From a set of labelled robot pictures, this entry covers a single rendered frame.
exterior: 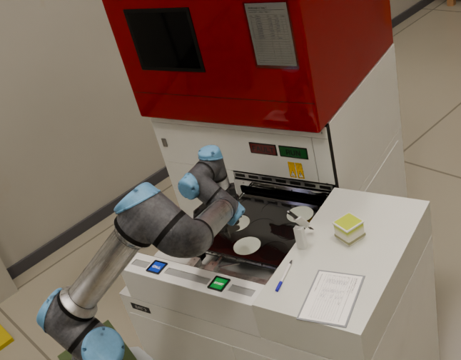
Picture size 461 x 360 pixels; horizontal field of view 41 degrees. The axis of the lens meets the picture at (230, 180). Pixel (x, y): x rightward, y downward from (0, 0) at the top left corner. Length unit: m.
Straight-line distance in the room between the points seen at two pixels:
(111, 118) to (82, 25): 0.63
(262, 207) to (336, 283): 0.60
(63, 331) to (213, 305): 0.50
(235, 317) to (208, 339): 0.22
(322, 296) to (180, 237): 0.53
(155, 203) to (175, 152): 1.11
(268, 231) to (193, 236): 0.74
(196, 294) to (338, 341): 0.49
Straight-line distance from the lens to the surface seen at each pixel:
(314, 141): 2.21
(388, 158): 2.78
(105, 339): 1.75
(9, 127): 3.86
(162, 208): 1.54
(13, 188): 3.97
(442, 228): 3.59
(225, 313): 2.00
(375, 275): 1.91
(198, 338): 2.21
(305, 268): 1.97
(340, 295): 1.86
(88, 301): 1.72
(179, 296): 2.09
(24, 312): 3.86
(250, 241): 2.22
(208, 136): 2.46
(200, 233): 1.57
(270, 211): 2.35
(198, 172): 1.93
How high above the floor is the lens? 2.27
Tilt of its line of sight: 32 degrees down
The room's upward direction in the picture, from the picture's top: 15 degrees counter-clockwise
